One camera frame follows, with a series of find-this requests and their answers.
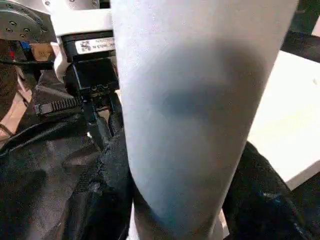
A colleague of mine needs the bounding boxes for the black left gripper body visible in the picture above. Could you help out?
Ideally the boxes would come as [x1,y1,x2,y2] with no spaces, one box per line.
[34,57,122,117]

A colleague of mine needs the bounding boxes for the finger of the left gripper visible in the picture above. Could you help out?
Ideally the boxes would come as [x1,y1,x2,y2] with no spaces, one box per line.
[81,99,113,152]
[107,92,125,137]

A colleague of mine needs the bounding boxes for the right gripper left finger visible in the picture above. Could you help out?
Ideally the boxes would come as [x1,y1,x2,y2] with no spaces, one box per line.
[44,129,137,240]

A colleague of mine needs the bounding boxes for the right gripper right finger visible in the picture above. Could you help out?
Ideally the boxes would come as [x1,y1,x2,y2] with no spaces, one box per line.
[220,141,320,240]

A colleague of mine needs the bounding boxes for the white plastic table leg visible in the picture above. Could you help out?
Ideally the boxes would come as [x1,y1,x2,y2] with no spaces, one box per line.
[109,0,301,240]

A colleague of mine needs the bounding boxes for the white plastic table top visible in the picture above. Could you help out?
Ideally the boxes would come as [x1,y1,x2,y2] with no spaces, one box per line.
[247,49,320,191]

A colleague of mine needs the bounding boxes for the black plastic mat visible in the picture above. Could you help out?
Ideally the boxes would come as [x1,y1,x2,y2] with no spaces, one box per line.
[0,30,320,240]

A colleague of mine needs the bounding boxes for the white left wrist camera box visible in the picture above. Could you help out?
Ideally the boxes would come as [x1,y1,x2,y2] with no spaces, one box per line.
[49,0,120,83]

